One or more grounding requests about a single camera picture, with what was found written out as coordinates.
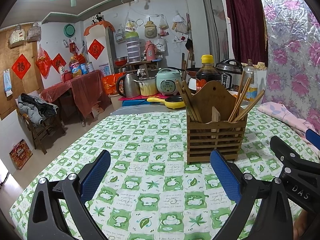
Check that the table with red cloth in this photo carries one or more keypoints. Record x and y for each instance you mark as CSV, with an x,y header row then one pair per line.
x,y
85,92

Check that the red diamond paper poster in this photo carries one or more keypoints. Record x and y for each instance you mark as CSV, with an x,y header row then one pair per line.
x,y
96,49
21,66
58,63

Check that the copper frying pan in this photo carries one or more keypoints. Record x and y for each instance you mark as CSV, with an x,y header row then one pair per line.
x,y
193,71

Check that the grey black jacket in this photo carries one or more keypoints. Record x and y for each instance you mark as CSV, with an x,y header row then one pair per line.
x,y
35,107

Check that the white tote bag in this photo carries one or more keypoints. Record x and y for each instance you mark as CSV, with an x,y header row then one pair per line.
x,y
160,45

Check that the wooden chopstick holder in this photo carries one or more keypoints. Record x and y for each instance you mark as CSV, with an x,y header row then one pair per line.
x,y
212,97

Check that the white hanging bag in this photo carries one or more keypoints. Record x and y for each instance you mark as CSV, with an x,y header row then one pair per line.
x,y
180,25

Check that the orange gift box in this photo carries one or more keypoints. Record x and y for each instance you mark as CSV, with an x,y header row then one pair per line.
x,y
110,85

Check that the soy sauce bottle yellow cap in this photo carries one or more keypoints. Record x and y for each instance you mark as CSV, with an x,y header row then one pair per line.
x,y
207,75

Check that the wooden chair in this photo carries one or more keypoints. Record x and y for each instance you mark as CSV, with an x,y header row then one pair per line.
x,y
42,135

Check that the pink thermos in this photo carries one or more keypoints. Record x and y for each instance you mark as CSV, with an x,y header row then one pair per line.
x,y
150,51

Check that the steel electric kettle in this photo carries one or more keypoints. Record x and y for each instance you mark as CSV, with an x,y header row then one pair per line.
x,y
128,86

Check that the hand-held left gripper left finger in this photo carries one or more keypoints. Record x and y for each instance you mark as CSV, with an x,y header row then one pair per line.
x,y
96,177

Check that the clear plastic oil bottle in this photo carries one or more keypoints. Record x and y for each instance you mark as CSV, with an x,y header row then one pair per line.
x,y
252,90

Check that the pink and blue mat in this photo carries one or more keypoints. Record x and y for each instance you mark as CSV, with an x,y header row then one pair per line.
x,y
132,101

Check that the dark red curtain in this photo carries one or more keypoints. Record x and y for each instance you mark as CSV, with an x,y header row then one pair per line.
x,y
245,17

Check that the wooden door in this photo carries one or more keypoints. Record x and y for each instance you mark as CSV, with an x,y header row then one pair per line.
x,y
22,92

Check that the beige hanging pouch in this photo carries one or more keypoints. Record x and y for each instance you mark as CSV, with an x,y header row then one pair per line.
x,y
150,30

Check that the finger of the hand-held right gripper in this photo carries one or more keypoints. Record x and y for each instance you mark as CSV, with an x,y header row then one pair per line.
x,y
287,150
313,137

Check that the person's right hand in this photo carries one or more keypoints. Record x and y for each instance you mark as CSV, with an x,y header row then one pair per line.
x,y
301,226

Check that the white refrigerator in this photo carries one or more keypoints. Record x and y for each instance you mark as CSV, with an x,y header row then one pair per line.
x,y
100,65

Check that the mint green rice cooker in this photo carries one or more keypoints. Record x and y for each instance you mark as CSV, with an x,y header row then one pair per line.
x,y
167,82

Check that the plastic bag with red contents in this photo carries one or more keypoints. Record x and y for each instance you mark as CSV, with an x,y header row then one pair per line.
x,y
163,27

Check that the red printed box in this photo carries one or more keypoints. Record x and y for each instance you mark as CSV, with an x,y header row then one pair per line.
x,y
21,155

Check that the green round basin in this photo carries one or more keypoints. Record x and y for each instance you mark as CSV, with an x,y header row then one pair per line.
x,y
70,30

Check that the floral plastic wall sheet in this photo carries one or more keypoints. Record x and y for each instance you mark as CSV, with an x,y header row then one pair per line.
x,y
287,55

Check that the yellow electric pan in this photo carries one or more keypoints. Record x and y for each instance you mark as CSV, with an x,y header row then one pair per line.
x,y
172,103

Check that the red metal basin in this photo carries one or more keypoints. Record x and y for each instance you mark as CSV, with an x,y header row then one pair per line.
x,y
120,61

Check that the silver black pressure cooker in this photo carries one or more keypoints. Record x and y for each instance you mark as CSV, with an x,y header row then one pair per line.
x,y
230,75

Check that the woven handbag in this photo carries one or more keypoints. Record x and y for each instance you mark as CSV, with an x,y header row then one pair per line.
x,y
33,33
17,37

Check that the black hanging ladle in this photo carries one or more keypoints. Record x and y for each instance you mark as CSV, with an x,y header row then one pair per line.
x,y
188,44

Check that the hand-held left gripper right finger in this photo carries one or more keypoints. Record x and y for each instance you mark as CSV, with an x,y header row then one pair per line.
x,y
225,177

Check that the tiered steamer green lid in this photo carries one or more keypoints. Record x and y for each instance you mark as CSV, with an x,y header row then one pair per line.
x,y
133,48

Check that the panda plush toy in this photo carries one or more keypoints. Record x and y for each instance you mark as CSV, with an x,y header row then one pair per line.
x,y
97,18

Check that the orange cloth cover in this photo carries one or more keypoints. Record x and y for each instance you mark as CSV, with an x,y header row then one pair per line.
x,y
100,26

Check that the plastic bag with yellow contents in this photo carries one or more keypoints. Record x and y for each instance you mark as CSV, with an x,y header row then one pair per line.
x,y
130,25

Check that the steel cooking pot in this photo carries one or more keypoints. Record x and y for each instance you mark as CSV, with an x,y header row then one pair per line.
x,y
147,87

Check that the pink floral blanket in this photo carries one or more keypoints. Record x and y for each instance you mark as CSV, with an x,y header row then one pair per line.
x,y
282,115

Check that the yellow cooking oil jug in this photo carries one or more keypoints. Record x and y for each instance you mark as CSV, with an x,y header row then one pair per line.
x,y
75,68

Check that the bundle of wooden chopsticks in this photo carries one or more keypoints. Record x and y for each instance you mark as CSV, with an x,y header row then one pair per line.
x,y
193,107

